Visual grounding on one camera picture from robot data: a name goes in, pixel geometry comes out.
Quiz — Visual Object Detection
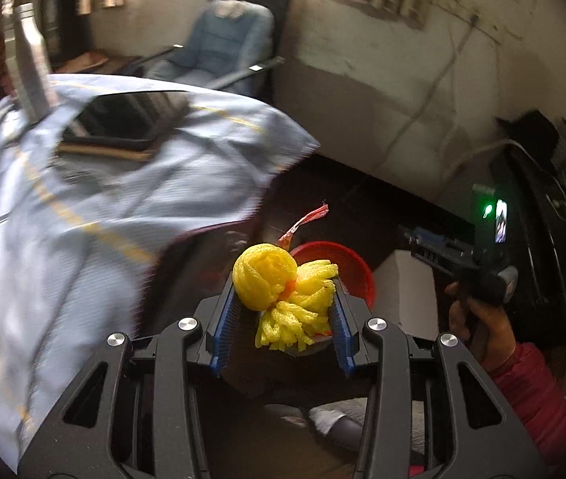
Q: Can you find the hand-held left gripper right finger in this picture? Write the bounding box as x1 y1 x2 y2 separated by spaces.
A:
328 288 549 479

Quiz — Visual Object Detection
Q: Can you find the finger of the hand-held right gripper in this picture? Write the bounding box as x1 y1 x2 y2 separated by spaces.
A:
397 224 474 276

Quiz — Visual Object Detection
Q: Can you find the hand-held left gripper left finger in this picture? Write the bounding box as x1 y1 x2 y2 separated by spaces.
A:
16 283 242 479

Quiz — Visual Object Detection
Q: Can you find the red plastic bin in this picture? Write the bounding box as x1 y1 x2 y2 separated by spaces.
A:
290 242 378 311

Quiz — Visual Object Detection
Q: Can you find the yellow foam fruit net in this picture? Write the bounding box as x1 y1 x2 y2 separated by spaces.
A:
233 243 340 351

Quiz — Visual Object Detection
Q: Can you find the person's right forearm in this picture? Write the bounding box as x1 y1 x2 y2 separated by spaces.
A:
480 342 566 466

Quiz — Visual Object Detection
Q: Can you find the person's right hand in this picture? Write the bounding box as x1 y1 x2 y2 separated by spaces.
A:
444 279 517 361

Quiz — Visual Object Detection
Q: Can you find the white box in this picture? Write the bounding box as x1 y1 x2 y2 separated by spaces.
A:
371 249 457 334

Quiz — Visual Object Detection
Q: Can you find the grey cloth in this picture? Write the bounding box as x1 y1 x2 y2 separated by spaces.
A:
308 398 429 456

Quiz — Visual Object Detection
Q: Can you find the red plastic wrapper strip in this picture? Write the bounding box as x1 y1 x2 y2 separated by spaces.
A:
278 202 330 250

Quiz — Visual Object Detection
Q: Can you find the blue checked tablecloth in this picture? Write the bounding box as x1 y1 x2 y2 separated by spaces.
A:
0 74 321 475

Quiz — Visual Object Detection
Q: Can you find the stainless steel bottle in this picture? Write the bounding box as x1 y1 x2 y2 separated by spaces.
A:
3 2 55 125

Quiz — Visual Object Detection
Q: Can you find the white cable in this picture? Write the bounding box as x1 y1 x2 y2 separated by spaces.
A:
441 139 529 186

